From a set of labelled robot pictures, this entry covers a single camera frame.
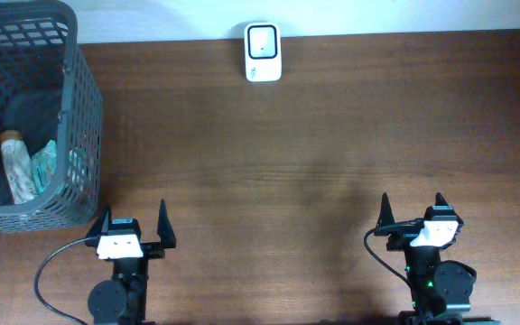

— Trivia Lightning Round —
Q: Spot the teal wet wipes pack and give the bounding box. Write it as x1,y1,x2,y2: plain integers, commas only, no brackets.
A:
31,140,58,194

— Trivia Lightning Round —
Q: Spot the white barcode scanner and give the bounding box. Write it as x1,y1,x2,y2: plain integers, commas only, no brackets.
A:
244,22,283,82

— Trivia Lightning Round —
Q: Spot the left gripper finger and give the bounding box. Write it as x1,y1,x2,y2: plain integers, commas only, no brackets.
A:
156,199,177,249
87,205,111,239

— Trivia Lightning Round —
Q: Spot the grey plastic mesh basket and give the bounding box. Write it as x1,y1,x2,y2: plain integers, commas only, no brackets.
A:
0,1,102,233

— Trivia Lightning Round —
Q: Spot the white floral cream tube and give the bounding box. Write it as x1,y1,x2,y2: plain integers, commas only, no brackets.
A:
0,130,38,204

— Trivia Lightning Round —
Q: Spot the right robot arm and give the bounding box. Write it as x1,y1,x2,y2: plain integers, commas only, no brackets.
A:
371,193,477,324

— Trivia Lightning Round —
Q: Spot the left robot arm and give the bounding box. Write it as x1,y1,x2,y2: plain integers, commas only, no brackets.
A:
85,200,177,325

